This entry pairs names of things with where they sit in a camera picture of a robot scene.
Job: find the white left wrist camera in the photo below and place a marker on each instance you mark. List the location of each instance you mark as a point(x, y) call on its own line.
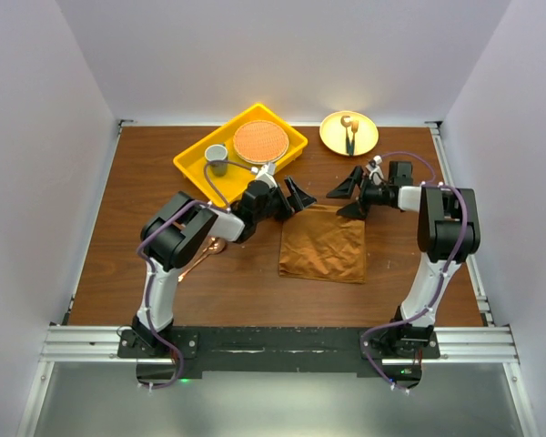
point(266, 174)

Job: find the rose gold spoon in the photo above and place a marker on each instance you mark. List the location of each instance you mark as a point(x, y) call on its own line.
point(205, 254)

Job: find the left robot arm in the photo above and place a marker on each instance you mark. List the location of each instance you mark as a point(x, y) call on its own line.
point(172, 238)

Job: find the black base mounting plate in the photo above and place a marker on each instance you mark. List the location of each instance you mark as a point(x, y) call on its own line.
point(270, 349)

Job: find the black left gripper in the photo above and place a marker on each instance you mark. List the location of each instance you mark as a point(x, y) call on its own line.
point(295, 202)

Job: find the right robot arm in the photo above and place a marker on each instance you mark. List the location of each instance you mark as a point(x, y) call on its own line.
point(448, 233)

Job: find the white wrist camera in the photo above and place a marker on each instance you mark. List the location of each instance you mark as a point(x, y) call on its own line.
point(266, 174)
point(375, 173)

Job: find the yellow plastic tray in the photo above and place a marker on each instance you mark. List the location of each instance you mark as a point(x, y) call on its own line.
point(219, 190)

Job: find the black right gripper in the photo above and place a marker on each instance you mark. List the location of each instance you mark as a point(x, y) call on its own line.
point(346, 189)

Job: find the woven round coaster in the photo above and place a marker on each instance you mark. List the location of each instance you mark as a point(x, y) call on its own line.
point(260, 141)

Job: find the wooden fork green handle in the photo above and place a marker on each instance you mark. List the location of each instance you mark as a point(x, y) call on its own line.
point(354, 127)

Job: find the grey ceramic cup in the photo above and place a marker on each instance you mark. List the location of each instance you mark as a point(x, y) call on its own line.
point(216, 156)

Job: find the yellow round plate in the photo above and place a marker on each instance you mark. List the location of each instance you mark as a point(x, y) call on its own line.
point(332, 133)

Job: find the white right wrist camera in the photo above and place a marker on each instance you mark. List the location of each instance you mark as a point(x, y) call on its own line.
point(375, 173)

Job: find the brown cloth napkin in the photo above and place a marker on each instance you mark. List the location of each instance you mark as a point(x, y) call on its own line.
point(319, 244)

